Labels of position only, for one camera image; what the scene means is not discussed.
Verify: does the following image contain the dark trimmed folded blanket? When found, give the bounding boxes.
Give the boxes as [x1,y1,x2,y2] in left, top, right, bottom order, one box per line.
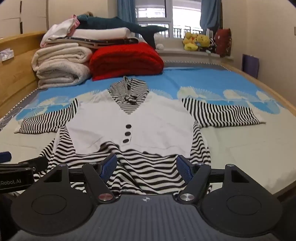
[47,37,139,50]

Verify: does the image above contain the cream wardrobe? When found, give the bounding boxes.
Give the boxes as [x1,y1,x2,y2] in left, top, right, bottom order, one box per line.
[0,0,49,39]

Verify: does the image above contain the blue cream printed bed sheet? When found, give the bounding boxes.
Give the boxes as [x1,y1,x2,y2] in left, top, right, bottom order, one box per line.
[0,66,296,200]

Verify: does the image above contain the window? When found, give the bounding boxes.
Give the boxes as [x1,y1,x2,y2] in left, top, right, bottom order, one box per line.
[135,0,204,39]

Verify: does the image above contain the yellow duck plush toy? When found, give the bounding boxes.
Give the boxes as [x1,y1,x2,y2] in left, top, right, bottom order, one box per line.
[182,32,200,52]

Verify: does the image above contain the blue curtain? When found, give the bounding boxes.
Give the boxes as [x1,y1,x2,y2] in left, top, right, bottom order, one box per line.
[199,0,223,36]
[117,0,139,25]

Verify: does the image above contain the pink white folded cloth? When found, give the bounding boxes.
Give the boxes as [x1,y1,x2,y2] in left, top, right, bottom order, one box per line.
[40,14,80,48]

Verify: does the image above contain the dark red cushion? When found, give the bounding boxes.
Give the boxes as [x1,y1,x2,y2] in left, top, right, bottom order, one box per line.
[214,28,233,58]

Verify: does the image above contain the white folded blanket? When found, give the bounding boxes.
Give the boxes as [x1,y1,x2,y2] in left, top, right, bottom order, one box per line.
[67,27,139,44]

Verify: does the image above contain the white window sill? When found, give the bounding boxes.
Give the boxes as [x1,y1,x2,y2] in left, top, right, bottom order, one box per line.
[159,49,234,63]

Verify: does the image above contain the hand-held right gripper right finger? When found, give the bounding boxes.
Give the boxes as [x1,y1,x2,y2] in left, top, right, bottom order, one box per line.
[172,155,255,205]

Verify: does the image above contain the white plush toy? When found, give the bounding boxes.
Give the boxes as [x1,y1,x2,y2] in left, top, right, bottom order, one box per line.
[154,34,165,50]

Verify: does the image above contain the teal shark plush toy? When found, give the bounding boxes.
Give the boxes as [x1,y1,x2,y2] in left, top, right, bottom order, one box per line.
[76,13,168,49]

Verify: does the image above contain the black white striped shirt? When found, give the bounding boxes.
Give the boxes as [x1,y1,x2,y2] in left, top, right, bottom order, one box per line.
[14,76,266,195]

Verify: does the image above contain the tissue packet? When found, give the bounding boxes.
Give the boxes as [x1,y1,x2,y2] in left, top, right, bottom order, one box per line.
[0,48,15,62]

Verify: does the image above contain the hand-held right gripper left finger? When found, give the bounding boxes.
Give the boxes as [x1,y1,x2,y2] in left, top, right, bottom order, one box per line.
[40,153,118,205]

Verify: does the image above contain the red folded blanket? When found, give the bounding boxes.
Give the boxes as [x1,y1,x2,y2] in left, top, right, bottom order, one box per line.
[89,42,165,81]

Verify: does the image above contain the cream folded quilt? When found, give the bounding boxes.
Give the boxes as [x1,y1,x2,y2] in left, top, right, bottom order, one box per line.
[31,43,93,90]

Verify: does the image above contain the yellow smiling plush toy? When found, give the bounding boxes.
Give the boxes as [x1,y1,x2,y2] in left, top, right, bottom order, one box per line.
[196,34,211,49]

